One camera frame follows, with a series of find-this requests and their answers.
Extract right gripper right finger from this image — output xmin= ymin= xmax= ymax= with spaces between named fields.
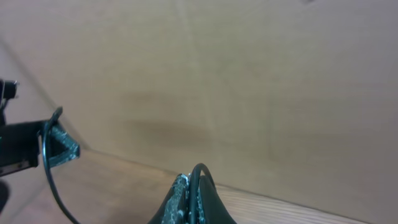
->
xmin=198 ymin=175 xmax=236 ymax=224

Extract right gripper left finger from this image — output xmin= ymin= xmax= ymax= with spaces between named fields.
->
xmin=148 ymin=174 xmax=189 ymax=224

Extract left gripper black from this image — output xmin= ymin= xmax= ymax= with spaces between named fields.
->
xmin=1 ymin=79 xmax=80 ymax=177

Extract black USB cable short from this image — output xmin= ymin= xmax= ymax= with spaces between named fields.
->
xmin=41 ymin=107 xmax=215 ymax=224

